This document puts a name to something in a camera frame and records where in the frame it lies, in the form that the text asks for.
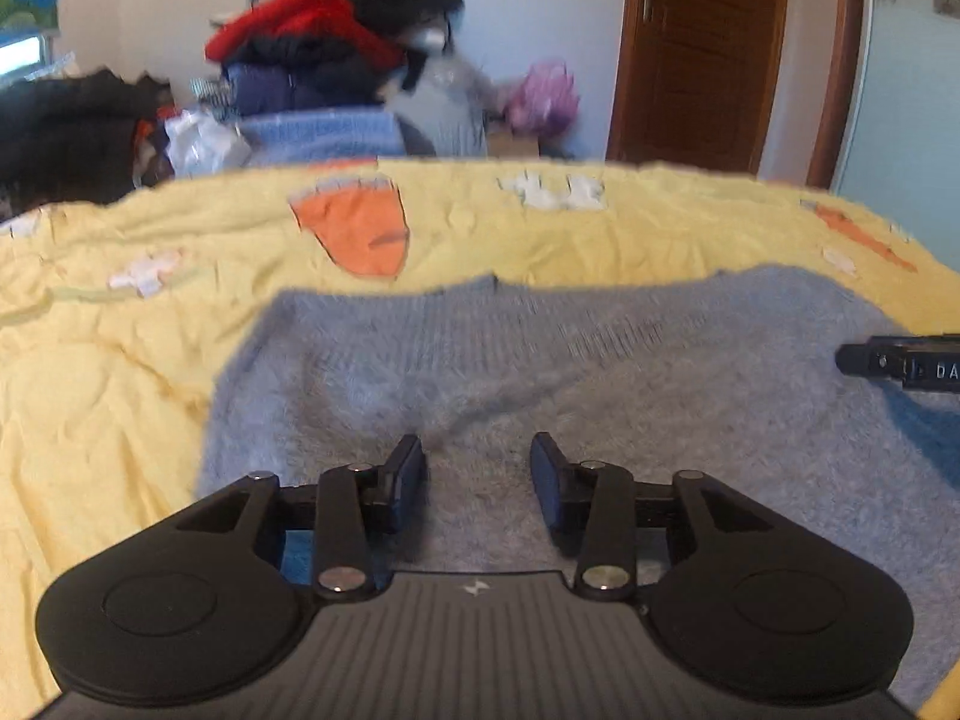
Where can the red garment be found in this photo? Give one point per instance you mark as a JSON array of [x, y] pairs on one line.
[[315, 11]]

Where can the cardboard box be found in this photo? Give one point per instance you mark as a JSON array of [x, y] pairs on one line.
[[514, 142]]

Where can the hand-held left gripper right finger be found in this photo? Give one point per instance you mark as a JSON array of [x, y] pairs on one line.
[[544, 480]]

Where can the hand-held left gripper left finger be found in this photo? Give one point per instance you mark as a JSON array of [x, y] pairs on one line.
[[409, 476]]

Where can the grey garment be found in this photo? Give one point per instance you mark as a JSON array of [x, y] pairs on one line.
[[450, 105]]

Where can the navy and grey knit sweater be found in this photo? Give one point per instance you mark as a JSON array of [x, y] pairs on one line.
[[525, 360]]

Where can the pink plastic bag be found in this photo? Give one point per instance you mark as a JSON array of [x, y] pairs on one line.
[[544, 97]]

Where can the brown wooden door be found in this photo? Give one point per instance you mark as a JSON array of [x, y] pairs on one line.
[[705, 52]]

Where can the black cloth pile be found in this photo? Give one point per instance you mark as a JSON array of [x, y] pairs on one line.
[[67, 135]]

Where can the brown wooden door frame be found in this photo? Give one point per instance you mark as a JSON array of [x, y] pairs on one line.
[[836, 52]]

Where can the yellow printed blanket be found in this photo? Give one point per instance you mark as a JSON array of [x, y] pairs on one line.
[[112, 390]]

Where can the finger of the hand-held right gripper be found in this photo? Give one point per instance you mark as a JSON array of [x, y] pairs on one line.
[[874, 361]]

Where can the white plastic bag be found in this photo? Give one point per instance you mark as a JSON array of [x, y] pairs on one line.
[[199, 146]]

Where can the light blue towel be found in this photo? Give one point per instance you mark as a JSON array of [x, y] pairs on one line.
[[315, 139]]

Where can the navy garment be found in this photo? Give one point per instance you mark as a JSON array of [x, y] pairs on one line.
[[300, 82]]

